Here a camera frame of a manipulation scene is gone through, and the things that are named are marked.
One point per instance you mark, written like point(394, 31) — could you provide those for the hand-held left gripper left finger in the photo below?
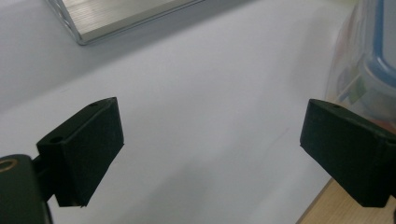
point(84, 149)

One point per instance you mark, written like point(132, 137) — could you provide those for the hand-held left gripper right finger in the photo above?
point(348, 152)

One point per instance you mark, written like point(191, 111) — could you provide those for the clear container with blue lid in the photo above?
point(373, 62)

